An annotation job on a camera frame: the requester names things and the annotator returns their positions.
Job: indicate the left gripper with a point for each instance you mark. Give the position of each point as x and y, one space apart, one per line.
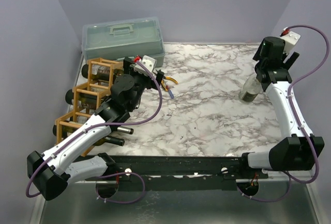
132 72

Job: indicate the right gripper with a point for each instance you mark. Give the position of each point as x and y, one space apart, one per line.
291 59

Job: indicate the brown label wine bottle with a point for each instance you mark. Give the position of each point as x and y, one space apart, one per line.
100 73

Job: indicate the clear glass bottle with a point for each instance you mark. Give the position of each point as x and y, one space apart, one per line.
251 88

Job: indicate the dark green wine bottle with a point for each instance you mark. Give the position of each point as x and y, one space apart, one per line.
85 101

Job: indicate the green bottle silver neck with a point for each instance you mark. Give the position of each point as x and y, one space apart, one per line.
115 93

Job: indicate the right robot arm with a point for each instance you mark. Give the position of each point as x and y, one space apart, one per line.
293 152

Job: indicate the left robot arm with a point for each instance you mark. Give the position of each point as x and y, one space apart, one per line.
56 168

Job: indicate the wooden wine rack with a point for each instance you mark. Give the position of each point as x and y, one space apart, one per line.
101 89

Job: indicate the bottle in rack bottom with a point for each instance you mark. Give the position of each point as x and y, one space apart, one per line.
124 130

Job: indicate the blue red screwdriver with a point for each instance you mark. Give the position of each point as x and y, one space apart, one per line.
170 92

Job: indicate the green plastic toolbox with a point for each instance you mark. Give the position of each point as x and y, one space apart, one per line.
127 38

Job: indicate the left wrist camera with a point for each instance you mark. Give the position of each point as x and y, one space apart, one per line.
148 62

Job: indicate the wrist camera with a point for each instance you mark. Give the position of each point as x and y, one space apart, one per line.
291 39
148 62

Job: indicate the yellow handled pliers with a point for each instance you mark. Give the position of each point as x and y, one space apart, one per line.
170 79

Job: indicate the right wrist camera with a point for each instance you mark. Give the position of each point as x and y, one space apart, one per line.
291 39

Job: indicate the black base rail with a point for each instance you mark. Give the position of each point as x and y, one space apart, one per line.
175 173

